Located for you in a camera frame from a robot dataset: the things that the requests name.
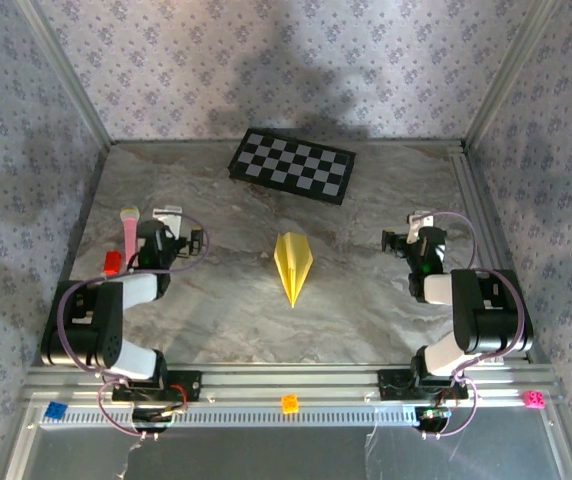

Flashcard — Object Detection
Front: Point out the small green circuit board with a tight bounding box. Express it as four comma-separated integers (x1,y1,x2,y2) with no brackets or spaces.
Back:
131,407,175,434
415,407,452,431

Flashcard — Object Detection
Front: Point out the red toy brick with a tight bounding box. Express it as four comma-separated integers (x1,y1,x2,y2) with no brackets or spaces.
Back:
103,249,125,277

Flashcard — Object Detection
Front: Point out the grooved aluminium table rail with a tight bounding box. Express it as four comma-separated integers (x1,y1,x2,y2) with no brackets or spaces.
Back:
449,141,535,364

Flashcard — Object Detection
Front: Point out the pink toy microphone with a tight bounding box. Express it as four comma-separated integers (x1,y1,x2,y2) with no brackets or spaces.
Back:
119,205,141,271

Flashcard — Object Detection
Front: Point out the grey slotted cable duct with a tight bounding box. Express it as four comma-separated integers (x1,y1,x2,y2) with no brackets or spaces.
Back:
39,405,417,427

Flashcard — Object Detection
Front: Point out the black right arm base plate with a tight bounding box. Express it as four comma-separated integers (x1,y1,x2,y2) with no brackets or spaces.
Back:
378,368,470,401

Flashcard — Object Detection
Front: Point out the aluminium corner post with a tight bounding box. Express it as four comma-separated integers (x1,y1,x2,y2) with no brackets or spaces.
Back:
15,0,113,147
465,0,562,146

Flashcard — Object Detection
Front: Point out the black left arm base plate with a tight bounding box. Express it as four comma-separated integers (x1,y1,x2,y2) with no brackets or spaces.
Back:
110,369,202,404

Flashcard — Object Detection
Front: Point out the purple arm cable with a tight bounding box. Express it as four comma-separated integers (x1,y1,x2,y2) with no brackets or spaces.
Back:
57,214,211,441
428,210,528,441

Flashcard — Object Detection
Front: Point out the black grey checkerboard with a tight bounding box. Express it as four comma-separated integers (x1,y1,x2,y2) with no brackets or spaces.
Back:
228,128,357,205

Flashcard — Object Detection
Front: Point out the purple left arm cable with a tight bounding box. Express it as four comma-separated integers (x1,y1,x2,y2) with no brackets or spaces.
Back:
57,214,211,441

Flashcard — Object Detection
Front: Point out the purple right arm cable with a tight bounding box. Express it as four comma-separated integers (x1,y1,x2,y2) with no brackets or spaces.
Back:
428,210,528,441

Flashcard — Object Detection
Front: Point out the yellow paper sheet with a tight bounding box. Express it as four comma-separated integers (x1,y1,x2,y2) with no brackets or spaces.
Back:
273,231,315,309

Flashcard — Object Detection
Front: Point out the long aluminium frame rail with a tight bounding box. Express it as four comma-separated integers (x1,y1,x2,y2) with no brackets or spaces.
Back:
23,365,565,407

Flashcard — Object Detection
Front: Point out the grey metal tray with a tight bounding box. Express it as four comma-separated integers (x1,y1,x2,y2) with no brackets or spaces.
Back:
5,424,572,480

